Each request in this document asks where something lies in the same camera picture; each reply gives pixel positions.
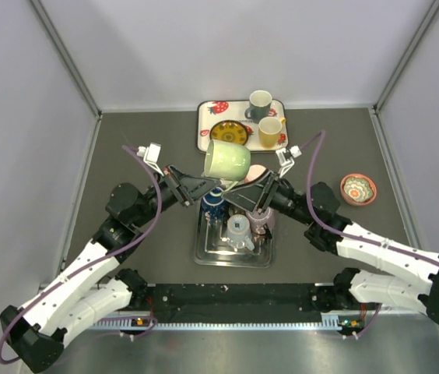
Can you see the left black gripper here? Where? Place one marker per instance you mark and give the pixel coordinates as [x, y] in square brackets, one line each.
[187, 188]

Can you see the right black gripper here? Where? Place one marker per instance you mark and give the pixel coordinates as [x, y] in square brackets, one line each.
[254, 195]

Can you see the pink mug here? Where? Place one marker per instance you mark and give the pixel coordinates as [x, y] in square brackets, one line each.
[254, 172]

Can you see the dark blue mug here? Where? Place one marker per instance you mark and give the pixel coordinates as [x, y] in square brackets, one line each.
[213, 205]

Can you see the mauve purple mug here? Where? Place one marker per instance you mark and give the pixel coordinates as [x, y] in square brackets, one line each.
[262, 222]

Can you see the light green mug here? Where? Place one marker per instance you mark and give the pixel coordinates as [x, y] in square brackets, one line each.
[228, 162]

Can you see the light blue mug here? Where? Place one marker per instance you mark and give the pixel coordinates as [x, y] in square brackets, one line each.
[239, 234]

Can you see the black gold mug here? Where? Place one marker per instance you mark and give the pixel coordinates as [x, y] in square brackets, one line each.
[234, 210]

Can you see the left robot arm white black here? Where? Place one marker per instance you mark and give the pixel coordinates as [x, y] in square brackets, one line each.
[39, 330]

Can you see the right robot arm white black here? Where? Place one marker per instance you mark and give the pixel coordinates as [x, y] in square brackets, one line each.
[408, 278]

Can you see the yellow mug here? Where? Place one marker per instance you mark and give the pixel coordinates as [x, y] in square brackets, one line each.
[269, 131]

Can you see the grey green mug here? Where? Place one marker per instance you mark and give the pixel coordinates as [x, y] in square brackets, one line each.
[260, 102]

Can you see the silver metal tray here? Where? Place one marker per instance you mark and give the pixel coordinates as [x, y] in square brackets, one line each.
[212, 249]

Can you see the yellow patterned plate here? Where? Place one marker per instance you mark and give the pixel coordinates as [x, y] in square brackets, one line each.
[230, 131]

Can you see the strawberry pattern white tray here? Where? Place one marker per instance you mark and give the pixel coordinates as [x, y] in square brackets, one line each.
[211, 112]

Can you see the pink patterned bowl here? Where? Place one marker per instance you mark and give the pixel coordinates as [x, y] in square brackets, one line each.
[358, 190]

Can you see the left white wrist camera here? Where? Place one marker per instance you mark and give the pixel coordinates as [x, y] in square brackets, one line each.
[150, 156]

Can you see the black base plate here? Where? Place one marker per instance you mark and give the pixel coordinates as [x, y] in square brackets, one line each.
[240, 303]

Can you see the grey slotted cable duct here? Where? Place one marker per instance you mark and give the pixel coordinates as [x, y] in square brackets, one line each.
[325, 323]

